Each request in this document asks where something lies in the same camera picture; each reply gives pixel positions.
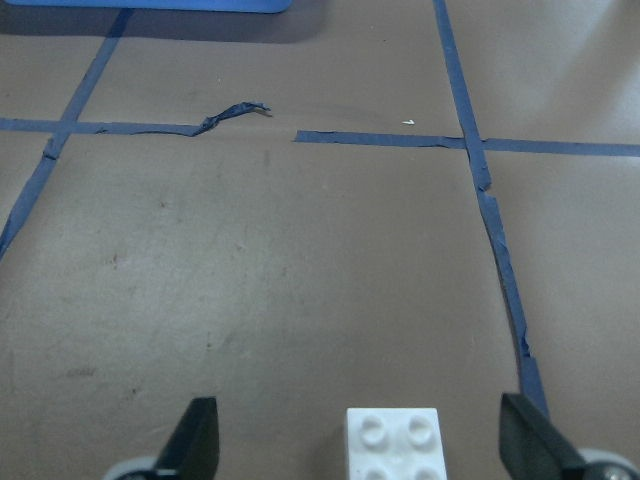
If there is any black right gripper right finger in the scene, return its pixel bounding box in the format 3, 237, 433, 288
499, 393, 586, 480

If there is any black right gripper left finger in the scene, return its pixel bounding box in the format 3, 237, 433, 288
153, 397, 219, 480

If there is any white studded building block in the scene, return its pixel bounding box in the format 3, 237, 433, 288
344, 408, 448, 480

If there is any blue plastic tray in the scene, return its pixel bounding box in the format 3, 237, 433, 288
8, 0, 293, 14

